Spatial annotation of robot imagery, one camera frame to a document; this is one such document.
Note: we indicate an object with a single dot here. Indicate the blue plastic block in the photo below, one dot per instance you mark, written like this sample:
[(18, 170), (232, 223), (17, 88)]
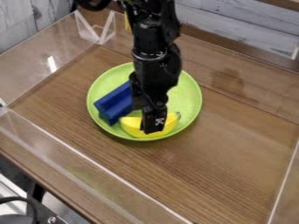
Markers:
[(114, 104)]

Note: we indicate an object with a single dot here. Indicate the clear acrylic corner bracket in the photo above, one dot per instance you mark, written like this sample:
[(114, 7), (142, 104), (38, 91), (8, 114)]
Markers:
[(94, 33)]

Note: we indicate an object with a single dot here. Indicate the green round plate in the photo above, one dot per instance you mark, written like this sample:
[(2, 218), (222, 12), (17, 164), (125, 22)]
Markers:
[(184, 100)]

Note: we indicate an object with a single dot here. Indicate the yellow toy banana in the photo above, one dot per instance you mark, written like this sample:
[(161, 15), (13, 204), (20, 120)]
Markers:
[(130, 126)]

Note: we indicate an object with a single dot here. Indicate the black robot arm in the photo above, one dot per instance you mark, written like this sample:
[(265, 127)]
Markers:
[(152, 21)]

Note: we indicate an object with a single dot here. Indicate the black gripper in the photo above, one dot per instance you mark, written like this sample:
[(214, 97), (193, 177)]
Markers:
[(154, 76)]

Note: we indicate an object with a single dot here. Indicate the black metal table bracket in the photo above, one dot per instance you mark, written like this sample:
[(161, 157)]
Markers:
[(45, 215)]

